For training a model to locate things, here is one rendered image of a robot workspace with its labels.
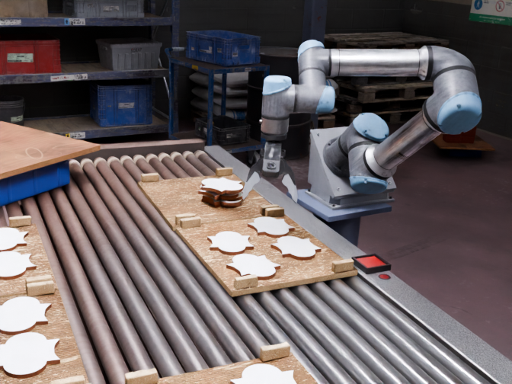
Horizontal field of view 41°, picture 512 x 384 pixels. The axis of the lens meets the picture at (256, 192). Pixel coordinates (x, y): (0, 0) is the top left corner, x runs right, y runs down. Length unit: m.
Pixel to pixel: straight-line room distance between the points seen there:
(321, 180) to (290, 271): 0.72
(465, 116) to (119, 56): 4.59
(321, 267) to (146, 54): 4.71
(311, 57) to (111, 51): 4.33
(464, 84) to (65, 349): 1.19
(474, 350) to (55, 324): 0.88
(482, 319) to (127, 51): 3.87
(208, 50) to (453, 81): 3.62
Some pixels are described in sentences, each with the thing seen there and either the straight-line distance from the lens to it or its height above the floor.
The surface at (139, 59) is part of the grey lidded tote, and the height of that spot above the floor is 0.74.
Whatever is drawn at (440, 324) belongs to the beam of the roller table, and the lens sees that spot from 1.63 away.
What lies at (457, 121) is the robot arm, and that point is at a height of 1.29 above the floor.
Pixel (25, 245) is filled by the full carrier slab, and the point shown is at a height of 0.94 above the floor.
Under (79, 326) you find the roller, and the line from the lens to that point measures 1.54.
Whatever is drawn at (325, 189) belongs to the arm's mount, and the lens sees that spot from 2.38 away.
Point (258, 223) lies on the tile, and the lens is 1.99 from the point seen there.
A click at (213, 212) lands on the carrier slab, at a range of 2.09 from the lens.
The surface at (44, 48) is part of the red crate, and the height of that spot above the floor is 0.85.
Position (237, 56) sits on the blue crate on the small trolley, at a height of 0.93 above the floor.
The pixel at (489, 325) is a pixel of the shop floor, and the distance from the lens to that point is 3.65.
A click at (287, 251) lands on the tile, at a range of 1.82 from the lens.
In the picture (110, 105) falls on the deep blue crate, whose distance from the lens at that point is 6.27.
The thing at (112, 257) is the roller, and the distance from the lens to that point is 1.84.
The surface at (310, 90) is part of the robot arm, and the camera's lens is 1.87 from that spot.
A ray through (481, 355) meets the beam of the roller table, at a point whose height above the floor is 0.91.
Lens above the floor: 1.69
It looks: 19 degrees down
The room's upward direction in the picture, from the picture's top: 3 degrees clockwise
